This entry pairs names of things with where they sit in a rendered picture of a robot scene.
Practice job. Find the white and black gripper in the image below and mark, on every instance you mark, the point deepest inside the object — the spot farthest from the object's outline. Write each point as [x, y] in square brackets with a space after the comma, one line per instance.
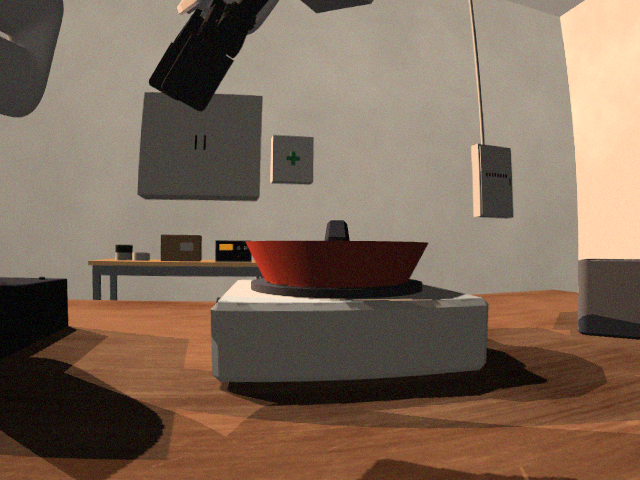
[192, 68]

